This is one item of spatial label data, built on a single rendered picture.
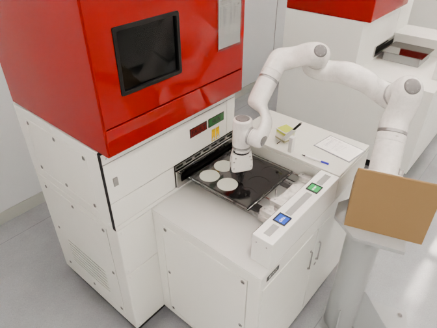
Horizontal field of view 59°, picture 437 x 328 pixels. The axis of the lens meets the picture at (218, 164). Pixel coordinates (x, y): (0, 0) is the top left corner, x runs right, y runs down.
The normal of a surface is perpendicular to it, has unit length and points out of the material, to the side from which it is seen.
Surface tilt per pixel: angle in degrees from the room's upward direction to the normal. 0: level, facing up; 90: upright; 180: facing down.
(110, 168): 90
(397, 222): 90
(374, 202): 90
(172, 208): 0
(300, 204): 0
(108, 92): 90
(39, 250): 0
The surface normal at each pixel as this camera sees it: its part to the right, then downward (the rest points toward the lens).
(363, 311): -0.41, 0.52
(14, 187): 0.76, 0.37
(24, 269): 0.00, -0.82
